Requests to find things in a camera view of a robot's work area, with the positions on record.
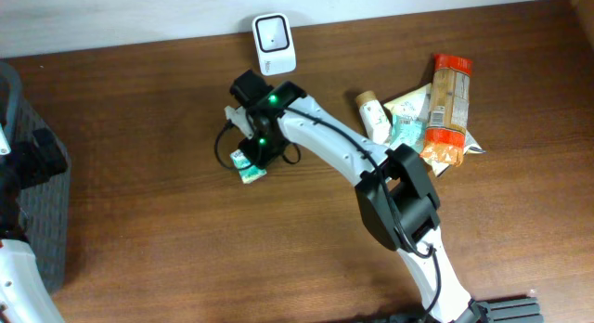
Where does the teal wet wipes pack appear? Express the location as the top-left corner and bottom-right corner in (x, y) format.
(389, 114), (426, 153)

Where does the white tube brown cap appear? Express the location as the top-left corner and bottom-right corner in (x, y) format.
(355, 91), (392, 145)

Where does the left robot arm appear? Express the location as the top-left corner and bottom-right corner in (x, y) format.
(1, 128), (68, 323)

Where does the orange spaghetti packet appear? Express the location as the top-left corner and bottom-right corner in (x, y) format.
(420, 54), (472, 166)

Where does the grey arm base mount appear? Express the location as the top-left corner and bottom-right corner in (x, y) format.
(477, 297), (544, 323)

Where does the white barcode scanner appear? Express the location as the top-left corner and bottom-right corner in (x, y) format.
(252, 13), (296, 76)

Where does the grey plastic mesh basket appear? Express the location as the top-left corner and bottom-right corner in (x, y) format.
(1, 62), (71, 293)

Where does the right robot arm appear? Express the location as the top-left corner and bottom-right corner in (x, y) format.
(230, 71), (488, 322)

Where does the small teal tissue pack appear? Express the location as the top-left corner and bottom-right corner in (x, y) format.
(230, 149), (267, 184)

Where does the right camera black cable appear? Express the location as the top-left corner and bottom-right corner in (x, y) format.
(213, 107), (442, 315)

